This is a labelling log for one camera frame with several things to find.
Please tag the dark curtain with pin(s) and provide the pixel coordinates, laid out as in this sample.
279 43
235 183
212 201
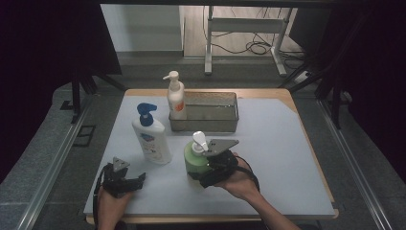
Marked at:
41 64

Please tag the person's left hand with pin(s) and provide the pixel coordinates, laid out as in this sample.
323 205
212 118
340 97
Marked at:
110 209

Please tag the black metal stand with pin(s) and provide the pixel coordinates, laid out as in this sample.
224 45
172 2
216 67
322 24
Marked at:
335 96
76 96

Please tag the white metal desk frame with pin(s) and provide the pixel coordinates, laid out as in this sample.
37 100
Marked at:
244 25

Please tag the green bottle with white pump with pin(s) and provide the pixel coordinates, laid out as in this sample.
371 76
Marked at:
194 161

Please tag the black rectangular floor frame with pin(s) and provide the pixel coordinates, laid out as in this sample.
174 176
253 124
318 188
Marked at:
76 140

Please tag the white cabinet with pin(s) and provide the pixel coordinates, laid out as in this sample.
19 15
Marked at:
143 27

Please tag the pale grey table mat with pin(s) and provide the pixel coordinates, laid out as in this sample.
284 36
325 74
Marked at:
281 166

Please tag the white power strip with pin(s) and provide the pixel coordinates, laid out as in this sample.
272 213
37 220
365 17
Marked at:
302 77

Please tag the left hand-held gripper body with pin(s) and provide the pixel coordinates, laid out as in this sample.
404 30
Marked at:
115 183

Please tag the aluminium rail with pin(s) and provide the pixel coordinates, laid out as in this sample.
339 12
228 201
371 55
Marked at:
351 166
51 169

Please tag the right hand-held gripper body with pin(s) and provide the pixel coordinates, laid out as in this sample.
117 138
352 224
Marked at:
220 169

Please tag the person's right hand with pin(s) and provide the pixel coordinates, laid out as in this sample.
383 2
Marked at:
241 185

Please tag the cream pump bottle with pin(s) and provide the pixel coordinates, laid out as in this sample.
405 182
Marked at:
176 96

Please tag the white bottle with blue pump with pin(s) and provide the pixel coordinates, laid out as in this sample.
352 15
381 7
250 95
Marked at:
153 140

